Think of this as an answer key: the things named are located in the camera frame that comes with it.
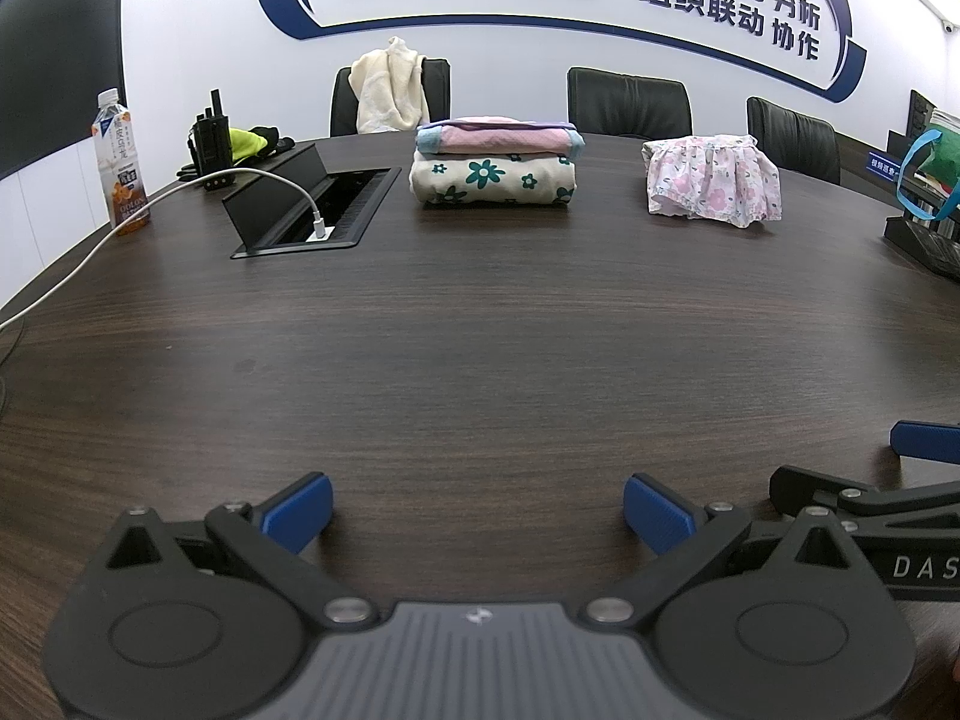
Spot black desktop rack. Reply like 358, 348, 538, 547
883, 214, 960, 276

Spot black wall screen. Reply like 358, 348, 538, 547
0, 0, 125, 181

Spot yellow-green cloth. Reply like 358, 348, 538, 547
229, 127, 272, 166

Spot black handheld radio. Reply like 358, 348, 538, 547
186, 88, 235, 182

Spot cream garment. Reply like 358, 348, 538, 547
352, 37, 432, 137

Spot folded white green-flowered cloth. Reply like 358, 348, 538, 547
409, 150, 578, 209

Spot black office chair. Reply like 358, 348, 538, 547
909, 88, 938, 137
746, 96, 842, 185
566, 66, 693, 141
330, 58, 452, 137

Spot folded pink cloth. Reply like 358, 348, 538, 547
415, 116, 587, 162

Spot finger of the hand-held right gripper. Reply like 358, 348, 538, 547
770, 465, 960, 533
891, 421, 960, 466

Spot orange label drink bottle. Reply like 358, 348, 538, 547
91, 88, 152, 236

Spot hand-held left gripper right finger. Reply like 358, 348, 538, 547
586, 471, 863, 627

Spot pink floral dress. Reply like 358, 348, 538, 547
641, 133, 782, 230

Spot blue wall lettering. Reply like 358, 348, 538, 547
251, 0, 867, 102

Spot black table socket box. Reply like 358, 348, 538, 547
221, 141, 402, 261

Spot white charging cable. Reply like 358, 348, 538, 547
0, 169, 335, 332

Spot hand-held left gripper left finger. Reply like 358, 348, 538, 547
101, 471, 380, 629

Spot green bag with blue handles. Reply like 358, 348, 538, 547
896, 109, 960, 222

